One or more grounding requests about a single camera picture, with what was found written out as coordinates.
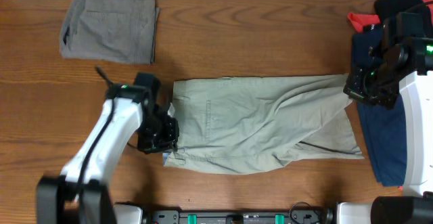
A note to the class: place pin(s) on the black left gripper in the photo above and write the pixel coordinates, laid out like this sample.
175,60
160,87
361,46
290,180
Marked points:
168,142

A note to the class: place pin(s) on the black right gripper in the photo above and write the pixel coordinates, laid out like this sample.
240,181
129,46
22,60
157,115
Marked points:
352,88

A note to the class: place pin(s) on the light khaki shorts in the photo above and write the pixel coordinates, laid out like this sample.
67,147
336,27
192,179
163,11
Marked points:
247,125

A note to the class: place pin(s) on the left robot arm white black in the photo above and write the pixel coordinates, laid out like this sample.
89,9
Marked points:
80,194

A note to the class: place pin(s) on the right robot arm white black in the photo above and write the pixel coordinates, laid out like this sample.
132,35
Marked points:
405,72

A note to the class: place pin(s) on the navy blue garment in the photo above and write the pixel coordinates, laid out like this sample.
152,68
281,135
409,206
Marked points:
384,130

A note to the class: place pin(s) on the red garment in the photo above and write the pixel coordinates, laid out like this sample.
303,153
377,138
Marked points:
362,22

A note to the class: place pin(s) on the black garment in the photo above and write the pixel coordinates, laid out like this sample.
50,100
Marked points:
389,8

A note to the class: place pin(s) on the folded dark grey shorts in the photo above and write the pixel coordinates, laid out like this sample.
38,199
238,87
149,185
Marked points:
122,31

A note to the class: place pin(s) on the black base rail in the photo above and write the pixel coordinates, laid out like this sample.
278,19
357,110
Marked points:
301,216

